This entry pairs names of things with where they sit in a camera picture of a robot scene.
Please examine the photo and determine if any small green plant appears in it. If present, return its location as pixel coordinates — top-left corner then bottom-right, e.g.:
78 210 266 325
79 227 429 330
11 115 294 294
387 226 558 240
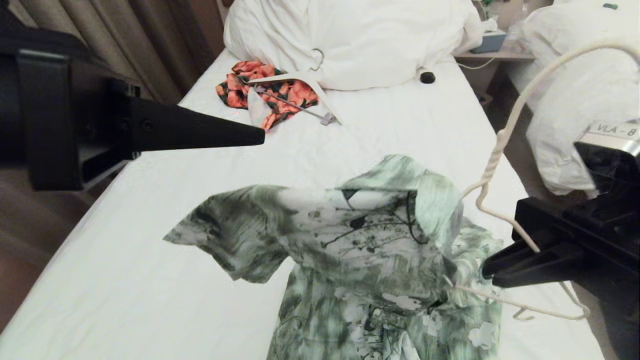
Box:
472 0 498 22

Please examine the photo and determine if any bed with white sheet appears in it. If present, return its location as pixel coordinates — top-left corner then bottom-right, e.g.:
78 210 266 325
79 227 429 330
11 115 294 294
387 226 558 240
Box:
0 47 606 360

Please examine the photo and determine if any white plastic hanger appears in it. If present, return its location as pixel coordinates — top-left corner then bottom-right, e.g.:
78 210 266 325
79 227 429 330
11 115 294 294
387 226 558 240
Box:
248 48 344 126

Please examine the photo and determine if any wooden nightstand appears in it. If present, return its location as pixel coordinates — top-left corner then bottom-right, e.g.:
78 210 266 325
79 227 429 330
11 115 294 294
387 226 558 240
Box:
454 46 537 96

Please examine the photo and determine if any white cable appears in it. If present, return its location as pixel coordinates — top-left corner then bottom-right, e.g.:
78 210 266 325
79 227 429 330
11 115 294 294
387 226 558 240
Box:
440 56 497 71

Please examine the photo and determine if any green floral button shirt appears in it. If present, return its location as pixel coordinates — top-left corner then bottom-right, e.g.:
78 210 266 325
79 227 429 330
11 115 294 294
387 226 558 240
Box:
163 155 503 360

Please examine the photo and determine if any blue tissue box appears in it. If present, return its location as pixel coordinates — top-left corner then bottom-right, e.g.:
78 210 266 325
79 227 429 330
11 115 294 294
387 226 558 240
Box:
470 29 508 54

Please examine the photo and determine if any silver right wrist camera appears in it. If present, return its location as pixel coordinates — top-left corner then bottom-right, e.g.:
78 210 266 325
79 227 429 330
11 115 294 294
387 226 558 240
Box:
574 120 640 200

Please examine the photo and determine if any white pillow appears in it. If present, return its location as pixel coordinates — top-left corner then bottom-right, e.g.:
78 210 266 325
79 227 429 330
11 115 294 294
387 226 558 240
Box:
223 0 485 92

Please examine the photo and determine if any orange floral garment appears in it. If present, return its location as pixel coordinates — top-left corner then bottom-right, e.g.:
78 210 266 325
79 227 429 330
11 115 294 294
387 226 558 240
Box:
216 61 320 132

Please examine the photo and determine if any white crumpled duvet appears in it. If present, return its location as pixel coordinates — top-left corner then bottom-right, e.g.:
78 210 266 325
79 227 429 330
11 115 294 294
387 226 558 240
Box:
510 0 640 197

